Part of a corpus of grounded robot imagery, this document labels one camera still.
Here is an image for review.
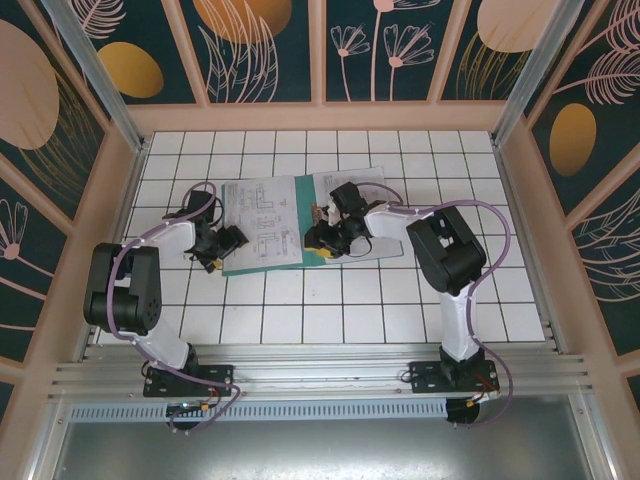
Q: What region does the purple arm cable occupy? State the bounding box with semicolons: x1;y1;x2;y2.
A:
107;182;244;436
359;182;516;430

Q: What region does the aluminium mounting beam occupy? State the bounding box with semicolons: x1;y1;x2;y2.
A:
47;342;596;401

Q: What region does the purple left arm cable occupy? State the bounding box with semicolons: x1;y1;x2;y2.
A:
107;182;244;436

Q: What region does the teal file folder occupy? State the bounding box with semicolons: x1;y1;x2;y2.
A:
219;167;405;279

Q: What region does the aluminium corner post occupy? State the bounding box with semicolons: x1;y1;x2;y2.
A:
491;0;576;146
42;0;151;154

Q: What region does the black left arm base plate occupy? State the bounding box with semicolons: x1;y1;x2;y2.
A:
143;363;236;399

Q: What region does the grey slotted cable duct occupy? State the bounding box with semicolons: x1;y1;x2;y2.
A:
69;399;449;422

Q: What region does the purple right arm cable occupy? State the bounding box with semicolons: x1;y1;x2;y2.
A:
359;182;516;430

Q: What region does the orange wire connector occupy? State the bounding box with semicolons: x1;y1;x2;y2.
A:
199;389;222;416
467;387;501;407

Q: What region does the grey metal sheet panel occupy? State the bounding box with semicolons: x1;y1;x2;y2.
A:
29;394;619;480

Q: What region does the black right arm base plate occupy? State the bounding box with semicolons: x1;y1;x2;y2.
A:
408;359;500;396

